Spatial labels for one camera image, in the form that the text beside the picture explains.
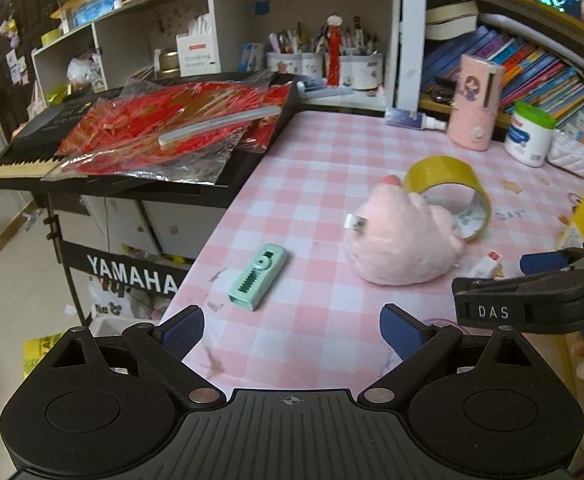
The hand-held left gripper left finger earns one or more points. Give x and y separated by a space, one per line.
184 330

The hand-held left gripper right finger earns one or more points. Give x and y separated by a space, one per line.
401 332

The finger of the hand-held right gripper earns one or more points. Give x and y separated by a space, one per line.
521 305
544 261

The small white box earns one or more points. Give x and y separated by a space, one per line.
486 265

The mint green correction tape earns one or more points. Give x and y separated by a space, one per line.
257 277

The pink plush toy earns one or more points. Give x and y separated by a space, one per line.
401 240

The yellow tape roll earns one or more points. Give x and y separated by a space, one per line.
441 170

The black keyboard stand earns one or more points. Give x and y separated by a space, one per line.
122 275

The white drawer cabinet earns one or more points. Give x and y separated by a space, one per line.
172 230

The white quilted pouch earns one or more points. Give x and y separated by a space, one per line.
569 152

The white jar green lid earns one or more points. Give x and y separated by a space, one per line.
526 137

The yellow floor packet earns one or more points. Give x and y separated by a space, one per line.
39 355

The pink humidifier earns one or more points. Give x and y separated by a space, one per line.
474 105

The pink checkered tablecloth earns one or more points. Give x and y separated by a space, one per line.
322 170

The row of leaning books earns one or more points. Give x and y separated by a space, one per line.
536 70

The red foil packets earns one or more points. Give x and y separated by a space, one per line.
162 125

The white flat board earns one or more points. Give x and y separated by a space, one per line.
536 35

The black electronic keyboard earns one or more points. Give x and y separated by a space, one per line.
32 145

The open thick book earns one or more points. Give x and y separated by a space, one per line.
451 20

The large white pen cup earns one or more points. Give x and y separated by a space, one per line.
364 72

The gold tin can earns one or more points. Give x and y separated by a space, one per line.
167 62

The white tissue box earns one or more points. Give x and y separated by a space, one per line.
198 55

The white plastic bag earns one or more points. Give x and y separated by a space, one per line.
84 70

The small printed pen cup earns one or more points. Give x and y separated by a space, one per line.
284 65

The red tassel ornament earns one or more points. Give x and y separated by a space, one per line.
333 55

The blue packet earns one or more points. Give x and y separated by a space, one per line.
97 10

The white shelf unit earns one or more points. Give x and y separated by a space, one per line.
252 5

